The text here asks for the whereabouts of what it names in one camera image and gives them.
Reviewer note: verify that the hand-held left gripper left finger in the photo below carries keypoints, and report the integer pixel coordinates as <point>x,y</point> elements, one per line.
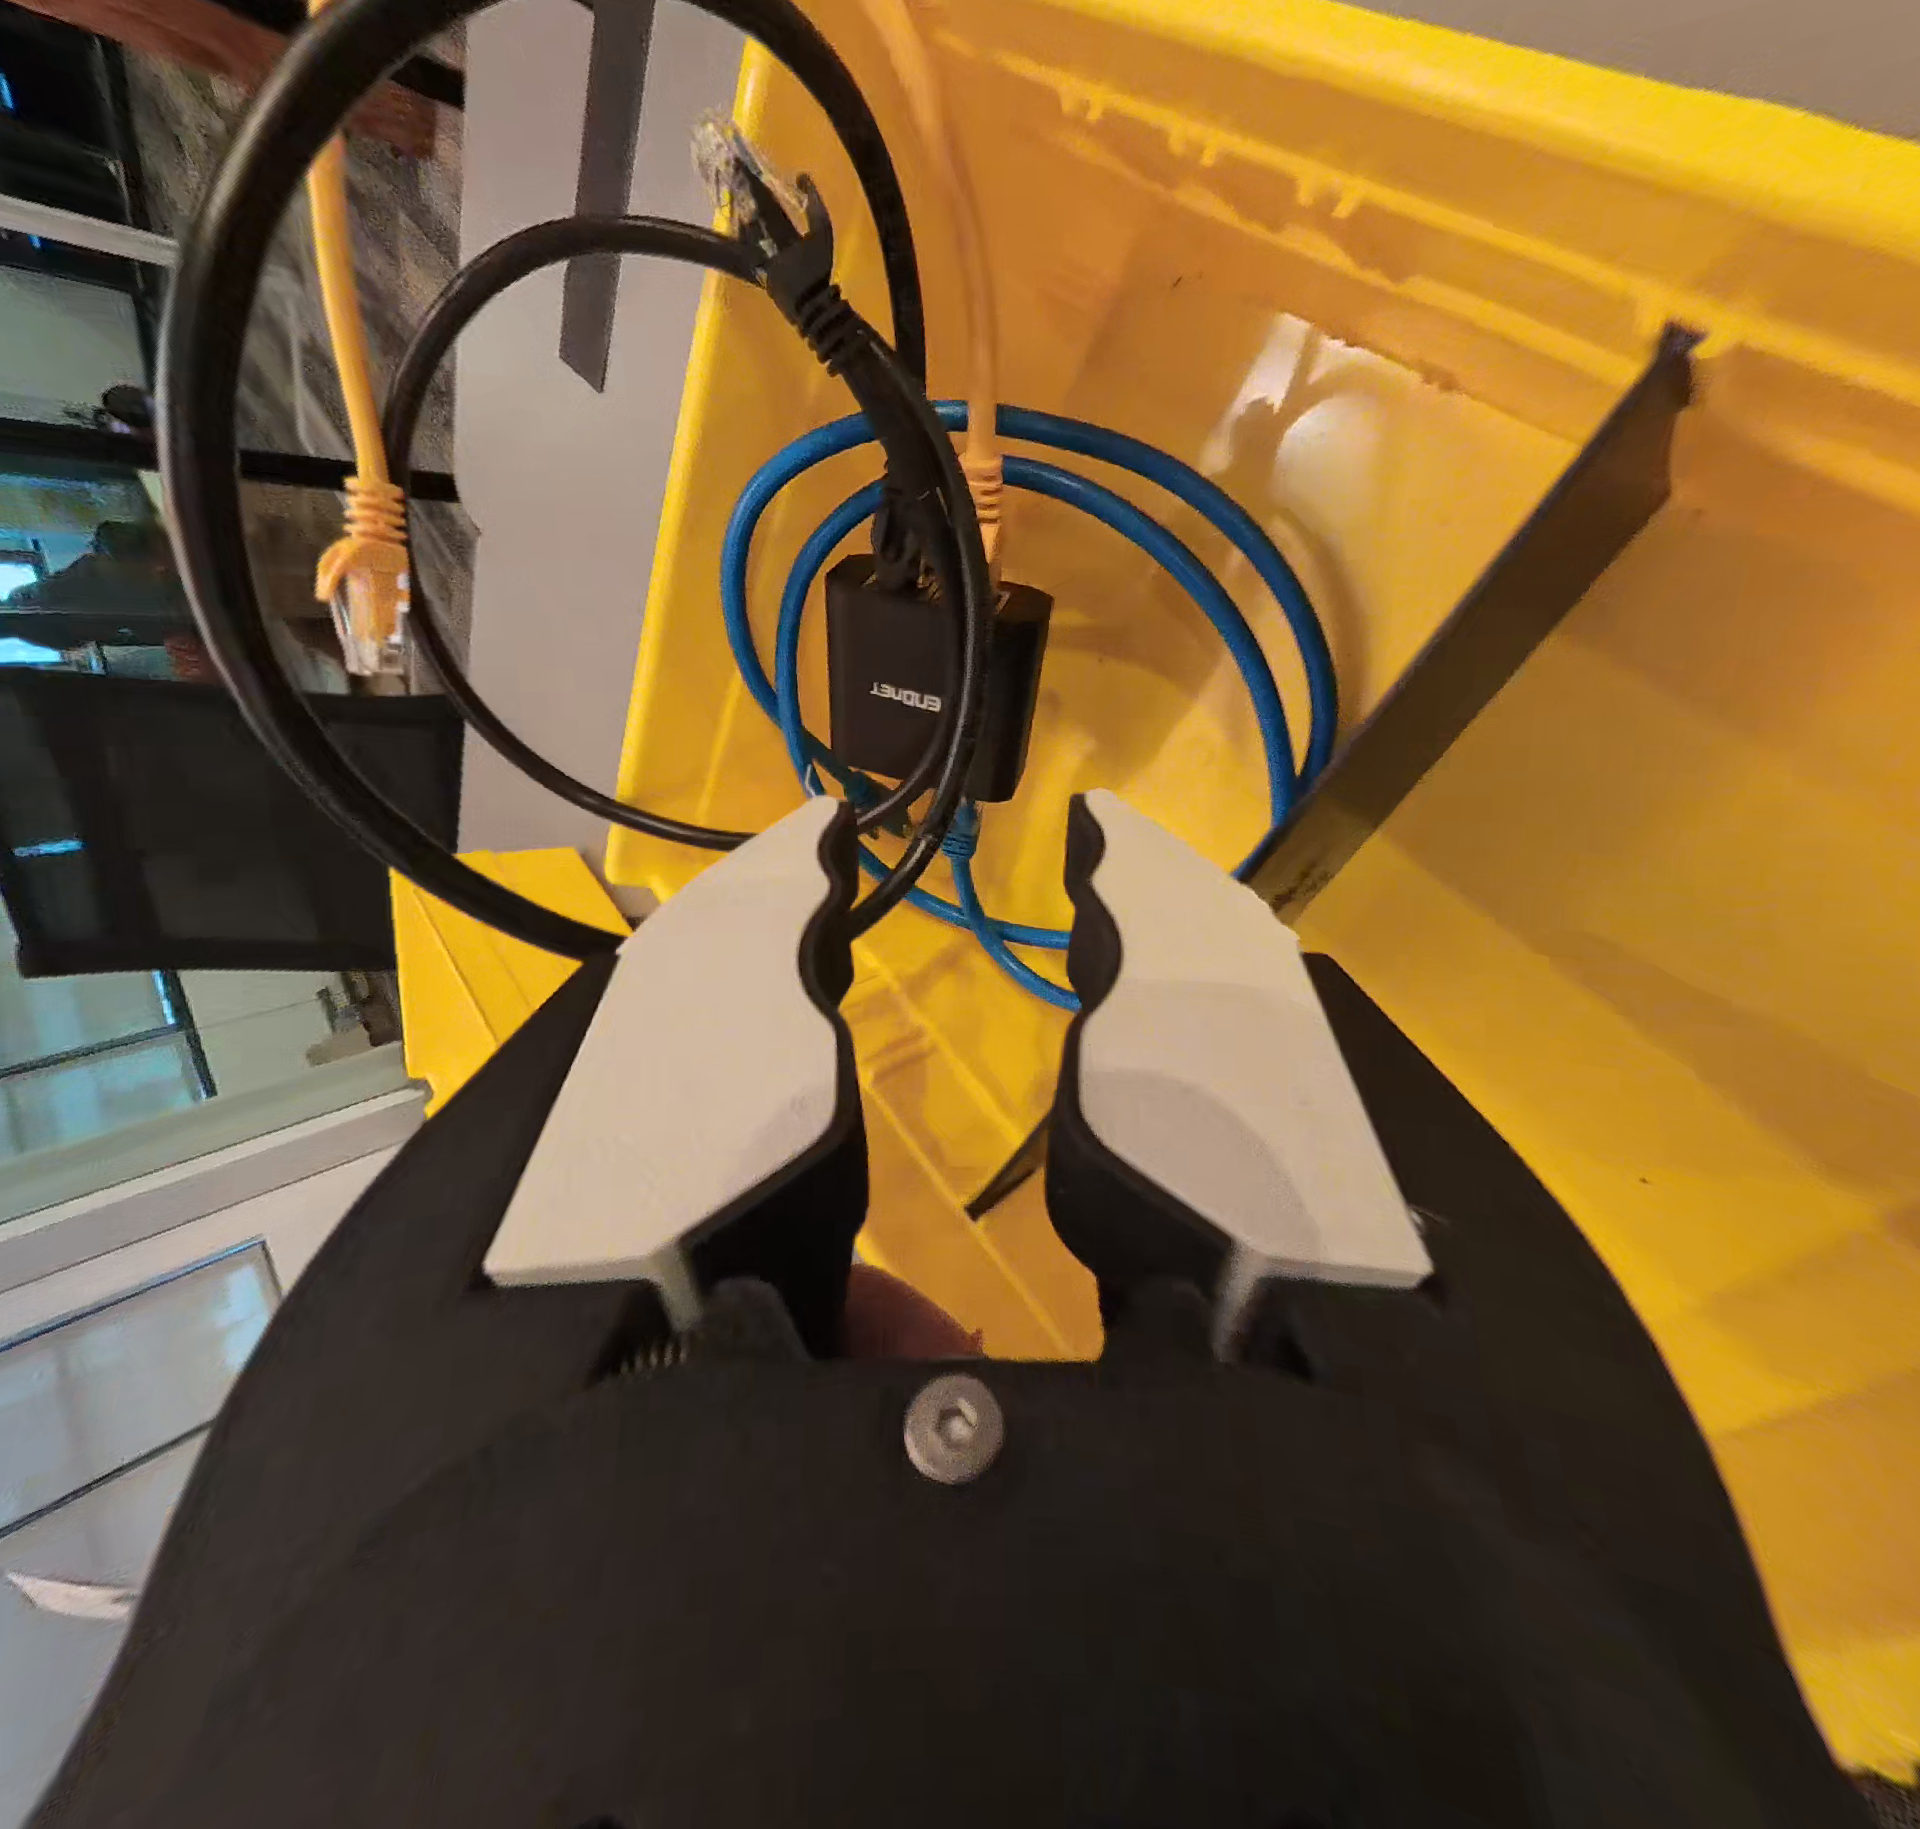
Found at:
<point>675,1110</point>

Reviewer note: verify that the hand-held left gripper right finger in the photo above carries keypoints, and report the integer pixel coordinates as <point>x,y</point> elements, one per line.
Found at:
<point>1245,1110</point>

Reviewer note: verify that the black tape strip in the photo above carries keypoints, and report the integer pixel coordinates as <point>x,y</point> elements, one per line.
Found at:
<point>608,134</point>

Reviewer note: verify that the black network switch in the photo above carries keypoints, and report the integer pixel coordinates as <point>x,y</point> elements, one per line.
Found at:
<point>901,691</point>

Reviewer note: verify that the yellow plastic bin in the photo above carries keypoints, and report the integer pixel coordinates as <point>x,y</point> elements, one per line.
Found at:
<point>1650,811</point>
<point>480,959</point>

